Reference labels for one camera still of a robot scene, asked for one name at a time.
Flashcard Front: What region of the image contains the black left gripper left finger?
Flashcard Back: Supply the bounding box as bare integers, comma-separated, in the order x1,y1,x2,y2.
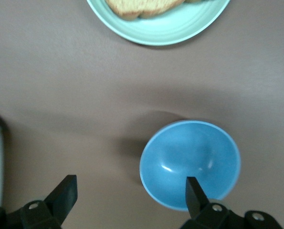
20,175,78,229

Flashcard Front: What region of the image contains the blue bowl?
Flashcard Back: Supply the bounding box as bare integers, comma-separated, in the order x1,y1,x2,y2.
139,120,242,212

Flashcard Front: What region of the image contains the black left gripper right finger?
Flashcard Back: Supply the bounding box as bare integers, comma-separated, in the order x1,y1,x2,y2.
179,177,230,229

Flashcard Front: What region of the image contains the pale green plate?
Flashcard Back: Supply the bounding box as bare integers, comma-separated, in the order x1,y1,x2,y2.
86,0,232,46

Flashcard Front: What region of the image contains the brown bread slice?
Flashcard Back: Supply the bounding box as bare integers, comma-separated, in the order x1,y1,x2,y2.
105,0,188,21

